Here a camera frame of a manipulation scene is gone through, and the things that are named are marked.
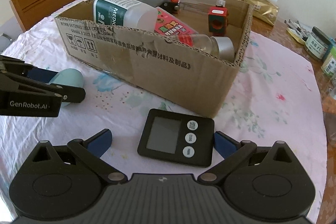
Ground small green label box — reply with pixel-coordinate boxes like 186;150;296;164
321;46;336;78

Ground large clear snack jar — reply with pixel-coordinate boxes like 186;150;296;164
322;87;336;147

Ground light blue oval case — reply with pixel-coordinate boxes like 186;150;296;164
49;68;86;107

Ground grey shark plush toy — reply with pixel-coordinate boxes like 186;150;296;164
138;0;170;7

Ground red toy cube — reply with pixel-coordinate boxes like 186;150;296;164
208;6;228;36

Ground clear jar of capsules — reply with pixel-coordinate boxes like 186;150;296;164
170;34;235;62

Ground brown cardboard box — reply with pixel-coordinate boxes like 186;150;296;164
55;0;252;118

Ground clear plastic bottle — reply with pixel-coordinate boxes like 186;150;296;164
178;0;226;14

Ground white plastic bottle green label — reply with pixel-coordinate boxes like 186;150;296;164
93;0;158;32

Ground pink floral tablecloth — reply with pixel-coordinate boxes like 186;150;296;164
1;15;327;223

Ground black toy cube orange wheels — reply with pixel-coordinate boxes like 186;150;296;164
159;0;179;14

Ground pink card pack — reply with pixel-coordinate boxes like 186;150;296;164
154;7;198;36

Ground glass jar black lid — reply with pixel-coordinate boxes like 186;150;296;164
305;26;330;60

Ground black digital timer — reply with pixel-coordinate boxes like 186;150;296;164
137;109;215;167

